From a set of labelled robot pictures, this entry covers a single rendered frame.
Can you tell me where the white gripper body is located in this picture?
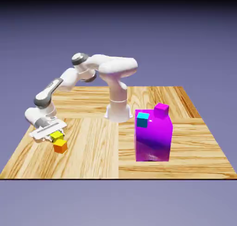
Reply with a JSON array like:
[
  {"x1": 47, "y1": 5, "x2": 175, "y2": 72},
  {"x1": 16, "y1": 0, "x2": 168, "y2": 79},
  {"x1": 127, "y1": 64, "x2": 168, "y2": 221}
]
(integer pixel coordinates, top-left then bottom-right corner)
[{"x1": 29, "y1": 119, "x2": 68, "y2": 144}]

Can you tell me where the small yellow cube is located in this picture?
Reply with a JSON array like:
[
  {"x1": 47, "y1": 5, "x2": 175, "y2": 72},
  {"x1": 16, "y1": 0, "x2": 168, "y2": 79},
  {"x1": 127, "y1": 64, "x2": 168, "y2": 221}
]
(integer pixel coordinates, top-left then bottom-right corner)
[{"x1": 49, "y1": 131, "x2": 65, "y2": 143}]

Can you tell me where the small orange cube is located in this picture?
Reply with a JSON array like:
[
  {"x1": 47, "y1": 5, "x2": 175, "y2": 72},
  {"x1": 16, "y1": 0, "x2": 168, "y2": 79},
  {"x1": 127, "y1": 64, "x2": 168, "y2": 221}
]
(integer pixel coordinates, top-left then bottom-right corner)
[{"x1": 53, "y1": 138, "x2": 69, "y2": 154}]

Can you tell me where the small cyan cube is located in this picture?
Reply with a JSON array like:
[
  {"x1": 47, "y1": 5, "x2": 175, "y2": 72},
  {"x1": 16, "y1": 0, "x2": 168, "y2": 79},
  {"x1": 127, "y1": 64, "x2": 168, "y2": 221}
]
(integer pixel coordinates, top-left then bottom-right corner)
[{"x1": 136, "y1": 112, "x2": 150, "y2": 128}]

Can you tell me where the small magenta cube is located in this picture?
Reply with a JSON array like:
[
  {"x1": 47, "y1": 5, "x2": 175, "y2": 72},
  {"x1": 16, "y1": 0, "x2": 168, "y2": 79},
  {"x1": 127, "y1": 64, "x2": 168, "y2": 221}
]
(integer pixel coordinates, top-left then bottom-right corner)
[{"x1": 153, "y1": 103, "x2": 170, "y2": 119}]

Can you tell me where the large magenta box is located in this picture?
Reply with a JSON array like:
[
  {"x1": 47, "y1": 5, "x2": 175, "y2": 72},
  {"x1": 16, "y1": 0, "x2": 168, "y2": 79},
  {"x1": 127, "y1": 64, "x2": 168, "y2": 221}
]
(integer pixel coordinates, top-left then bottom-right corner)
[{"x1": 135, "y1": 108, "x2": 174, "y2": 162}]

